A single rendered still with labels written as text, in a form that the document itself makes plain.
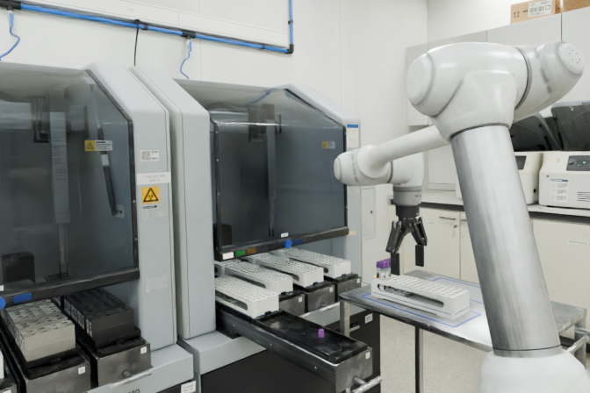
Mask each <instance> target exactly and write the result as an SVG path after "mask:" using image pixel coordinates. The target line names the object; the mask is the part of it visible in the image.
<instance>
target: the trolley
mask: <svg viewBox="0 0 590 393"><path fill-rule="evenodd" d="M402 275H407V276H412V277H415V278H419V279H422V280H427V281H431V282H437V283H441V284H445V285H449V286H452V287H457V288H460V289H467V290H469V312H467V313H465V314H464V315H462V316H460V317H458V318H456V319H449V318H444V317H440V316H437V315H436V314H434V313H431V312H427V311H422V310H419V309H416V308H413V307H410V306H406V305H404V304H398V303H395V302H392V301H389V300H386V299H381V298H378V297H373V296H372V295H371V284H369V285H366V286H363V287H361V288H358V289H353V290H350V291H347V292H344V293H341V294H339V295H338V297H339V300H340V333H341V334H344V335H346V336H349V304H353V305H355V306H358V307H361V308H364V309H365V310H368V311H373V312H376V313H377V314H380V315H383V316H386V317H388V318H392V319H395V320H398V321H400V322H403V323H405V324H408V325H412V326H414V345H415V393H423V330H425V331H428V332H432V333H434V334H437V335H440V336H442V337H444V338H447V339H452V340H454V341H456V342H459V343H462V344H465V345H466V346H469V347H474V348H477V349H478V350H481V351H484V352H487V353H489V352H492V351H493V346H492V341H491V337H490V333H489V328H488V324H487V319H486V312H485V307H484V303H483V298H482V294H481V289H480V285H479V283H475V282H468V281H465V280H461V279H457V278H453V277H449V276H446V275H438V274H435V273H431V272H427V271H423V270H419V269H416V270H414V271H411V272H408V273H405V274H402ZM550 304H551V308H552V311H553V315H554V319H555V322H556V326H557V329H558V336H559V335H560V334H562V333H563V332H565V331H566V330H568V329H569V328H570V327H572V326H573V325H574V344H573V345H572V346H571V347H569V348H568V349H566V351H567V352H569V353H570V354H573V353H574V357H575V358H576V359H577V360H578V361H579V362H580V363H581V364H582V365H583V366H584V368H585V369H586V343H587V342H588V341H589V340H590V330H588V329H587V328H586V316H587V309H584V308H580V307H577V306H572V305H569V304H562V303H558V302H554V301H550Z"/></svg>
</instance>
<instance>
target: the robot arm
mask: <svg viewBox="0 0 590 393"><path fill-rule="evenodd" d="M585 65H586V63H585V58H584V56H583V54H582V52H581V51H580V50H579V49H578V48H577V47H576V46H575V45H573V44H570V43H567V42H564V41H553V42H548V43H543V44H542V45H541V46H539V47H534V46H503V45H500V44H495V43H481V42H465V43H453V44H448V45H444V46H439V47H436V48H433V49H431V50H429V51H427V52H426V53H425V54H423V55H421V56H420V57H418V58H416V59H415V60H414V62H413V63H412V65H411V67H410V69H409V70H408V73H407V82H406V88H407V96H408V98H409V101H410V103H411V105H412V106H413V107H414V108H415V109H416V110H417V111H418V112H419V113H421V114H422V115H425V116H428V117H429V118H430V119H431V121H432V122H433V124H434V125H432V126H430V127H427V128H425V129H422V130H419V131H417V132H413V133H410V134H408V135H405V136H402V137H400V138H396V139H393V140H390V141H388V142H385V143H384V144H381V145H379V146H373V145H369V146H364V147H361V148H358V149H355V150H353V151H350V152H346V153H344V154H341V155H339V156H338V157H337V159H336V160H335V163H334V171H335V177H336V179H337V180H339V182H341V183H344V184H347V185H350V186H373V185H379V184H387V183H388V184H392V192H393V202H394V203H396V204H395V215H396V216H397V217H398V218H399V220H398V221H392V229H391V232H390V235H389V239H388V242H387V245H386V249H385V251H386V252H387V253H390V254H391V274H392V275H400V264H399V253H398V251H399V248H400V246H401V243H402V241H403V239H404V237H405V236H406V235H407V234H408V233H411V234H412V236H413V237H414V240H415V242H416V243H417V245H415V266H419V267H424V246H425V247H426V246H427V243H428V238H427V235H426V232H425V229H424V226H423V223H422V217H419V216H420V205H419V204H420V203H421V190H422V187H421V185H422V179H423V176H424V158H423V152H425V151H428V150H431V149H435V148H438V147H441V146H447V145H450V144H451V148H452V153H453V157H454V162H455V165H456V170H457V178H458V182H459V187H460V191H461V196H462V200H463V204H464V212H465V216H466V221H467V225H468V230H469V234H470V239H471V246H472V251H473V255H474V260H475V264H476V269H477V273H478V280H479V285H480V289H481V294H482V298H483V303H484V307H485V312H486V319H487V324H488V328H489V333H490V337H491V341H492V346H493V351H492V352H489V353H488V354H487V356H486V357H485V359H484V360H483V362H482V364H481V366H480V368H479V374H480V376H479V381H478V392H477V393H590V368H589V369H585V368H584V366H583V365H582V364H581V363H580V362H579V361H578V360H577V359H576V358H575V357H574V356H572V355H571V354H570V353H569V352H567V351H566V350H564V349H562V347H561V344H560V340H559V337H558V329H557V326H556V322H555V319H554V315H553V311H552V308H551V304H550V297H549V293H548V290H547V286H546V282H545V279H544V275H543V269H542V264H541V261H540V257H539V253H538V250H537V246H536V240H535V236H534V232H533V228H532V224H531V221H530V217H529V211H528V207H527V204H526V199H525V196H524V192H523V188H522V182H521V178H520V175H519V171H518V167H517V163H516V159H515V156H514V149H513V146H512V142H511V139H510V134H509V129H510V127H511V124H513V123H515V122H517V121H520V120H522V119H524V118H527V117H530V116H533V115H535V114H537V113H538V112H540V111H542V110H544V109H546V108H547V107H549V106H551V105H552V104H554V103H555V102H557V101H558V100H560V99H561V98H563V97H564V96H565V95H566V94H567V93H568V92H570V90H571V89H572V88H573V87H574V86H575V85H576V83H577V82H578V81H579V79H580V77H581V76H582V75H583V70H584V68H585Z"/></svg>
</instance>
